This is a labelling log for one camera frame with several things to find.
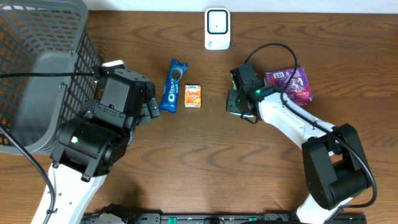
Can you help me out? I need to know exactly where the teal green snack packet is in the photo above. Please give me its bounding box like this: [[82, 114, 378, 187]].
[[229, 81, 254, 118]]

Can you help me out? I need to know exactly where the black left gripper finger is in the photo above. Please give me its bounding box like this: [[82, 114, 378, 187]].
[[138, 97, 160, 125], [146, 82, 155, 100]]

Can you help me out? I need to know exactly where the red purple snack packet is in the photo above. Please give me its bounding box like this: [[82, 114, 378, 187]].
[[264, 67, 313, 106]]

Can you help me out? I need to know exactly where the small orange snack box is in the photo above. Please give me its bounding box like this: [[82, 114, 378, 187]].
[[184, 85, 201, 108]]

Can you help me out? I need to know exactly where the blue Oreo cookie pack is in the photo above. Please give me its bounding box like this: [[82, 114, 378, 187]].
[[159, 59, 188, 113]]

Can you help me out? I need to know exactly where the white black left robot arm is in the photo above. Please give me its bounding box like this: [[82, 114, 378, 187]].
[[32, 68, 160, 223]]

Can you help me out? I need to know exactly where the grey plastic mesh basket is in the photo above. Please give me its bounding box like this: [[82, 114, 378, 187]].
[[1, 0, 101, 155]]

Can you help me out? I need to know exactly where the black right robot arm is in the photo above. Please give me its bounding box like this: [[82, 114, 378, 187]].
[[226, 75, 377, 223]]

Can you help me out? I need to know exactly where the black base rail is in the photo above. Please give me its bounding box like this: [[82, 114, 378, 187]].
[[80, 203, 367, 224]]

